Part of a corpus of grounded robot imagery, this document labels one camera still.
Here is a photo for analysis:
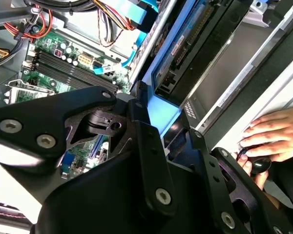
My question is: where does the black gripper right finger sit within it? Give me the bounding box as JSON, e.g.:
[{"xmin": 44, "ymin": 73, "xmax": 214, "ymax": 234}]
[{"xmin": 165, "ymin": 111, "xmax": 293, "ymax": 234}]

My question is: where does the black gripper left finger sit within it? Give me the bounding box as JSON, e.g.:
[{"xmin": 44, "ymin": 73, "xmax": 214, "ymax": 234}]
[{"xmin": 0, "ymin": 81, "xmax": 178, "ymax": 217}]

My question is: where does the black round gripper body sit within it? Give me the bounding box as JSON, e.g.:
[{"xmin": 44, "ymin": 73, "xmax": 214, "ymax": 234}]
[{"xmin": 36, "ymin": 151, "xmax": 222, "ymax": 234}]

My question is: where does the small round black tool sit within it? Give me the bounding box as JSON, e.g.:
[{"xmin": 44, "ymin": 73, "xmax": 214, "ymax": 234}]
[{"xmin": 236, "ymin": 145, "xmax": 272, "ymax": 176}]

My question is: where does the orange power wire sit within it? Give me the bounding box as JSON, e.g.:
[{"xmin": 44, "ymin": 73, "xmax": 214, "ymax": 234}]
[{"xmin": 91, "ymin": 0, "xmax": 137, "ymax": 31}]

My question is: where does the person's bare hand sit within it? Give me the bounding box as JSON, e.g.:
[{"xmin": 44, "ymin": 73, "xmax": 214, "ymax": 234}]
[{"xmin": 231, "ymin": 107, "xmax": 293, "ymax": 192}]

